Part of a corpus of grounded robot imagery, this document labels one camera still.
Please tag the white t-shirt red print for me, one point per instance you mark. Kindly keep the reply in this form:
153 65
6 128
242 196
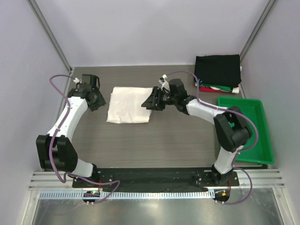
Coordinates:
125 105

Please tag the right aluminium frame post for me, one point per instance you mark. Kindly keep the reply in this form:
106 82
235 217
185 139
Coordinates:
258 26

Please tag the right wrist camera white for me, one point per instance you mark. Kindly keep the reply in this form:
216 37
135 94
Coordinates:
164 83

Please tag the folded white t-shirt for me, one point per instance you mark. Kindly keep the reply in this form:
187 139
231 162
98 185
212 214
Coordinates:
235 90

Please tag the folded red t-shirt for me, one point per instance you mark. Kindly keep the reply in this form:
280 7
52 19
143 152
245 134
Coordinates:
206 89

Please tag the aluminium frame post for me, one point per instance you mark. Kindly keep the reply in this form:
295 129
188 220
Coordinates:
45 26
258 26

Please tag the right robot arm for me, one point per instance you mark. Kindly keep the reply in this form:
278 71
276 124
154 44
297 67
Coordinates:
231 126

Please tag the slotted cable duct rail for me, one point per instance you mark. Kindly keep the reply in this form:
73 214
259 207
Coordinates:
94 195

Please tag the left aluminium frame post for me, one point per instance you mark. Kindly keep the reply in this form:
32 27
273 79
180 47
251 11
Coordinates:
45 26

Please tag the folded green t-shirt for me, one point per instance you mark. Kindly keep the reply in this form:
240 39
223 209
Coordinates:
221 88

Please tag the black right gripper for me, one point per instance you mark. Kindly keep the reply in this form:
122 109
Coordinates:
153 103

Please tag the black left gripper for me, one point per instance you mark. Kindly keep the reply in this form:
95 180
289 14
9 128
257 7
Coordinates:
101 102

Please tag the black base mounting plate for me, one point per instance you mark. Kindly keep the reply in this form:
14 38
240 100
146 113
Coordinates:
165 180

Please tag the aluminium extrusion crossbar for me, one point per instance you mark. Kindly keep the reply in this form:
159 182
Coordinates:
261 178

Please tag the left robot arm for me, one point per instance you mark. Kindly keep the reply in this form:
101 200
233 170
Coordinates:
55 150

